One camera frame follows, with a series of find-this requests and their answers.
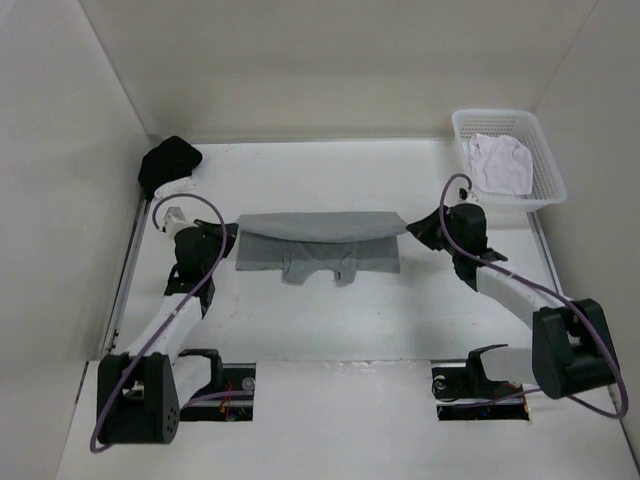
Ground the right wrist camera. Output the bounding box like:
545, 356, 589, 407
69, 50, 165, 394
458, 188, 479, 204

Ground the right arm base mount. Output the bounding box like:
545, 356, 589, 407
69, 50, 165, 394
431, 344, 529, 421

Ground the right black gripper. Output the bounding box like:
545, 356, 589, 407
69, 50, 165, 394
407, 204, 462, 256

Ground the white plastic basket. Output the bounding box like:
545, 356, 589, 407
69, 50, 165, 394
451, 109, 567, 213

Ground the white folded tank top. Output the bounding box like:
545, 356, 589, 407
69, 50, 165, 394
153, 176, 196, 200

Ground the black folded tank top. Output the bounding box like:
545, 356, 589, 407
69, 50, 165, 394
138, 136, 203, 202

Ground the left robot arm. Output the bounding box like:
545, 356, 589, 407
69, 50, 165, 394
91, 220, 238, 453

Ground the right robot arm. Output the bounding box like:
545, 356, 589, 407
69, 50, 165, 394
407, 203, 619, 399

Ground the grey tank top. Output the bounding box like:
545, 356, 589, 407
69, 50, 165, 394
236, 211, 406, 285

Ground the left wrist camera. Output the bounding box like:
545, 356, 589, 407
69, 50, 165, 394
161, 207, 189, 237

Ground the pale pink tank top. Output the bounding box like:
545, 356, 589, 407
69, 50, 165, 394
468, 133, 534, 196

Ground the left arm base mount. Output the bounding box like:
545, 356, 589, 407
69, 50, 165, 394
180, 363, 257, 423

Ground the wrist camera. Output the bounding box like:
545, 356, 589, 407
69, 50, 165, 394
161, 207, 189, 237
458, 188, 479, 204

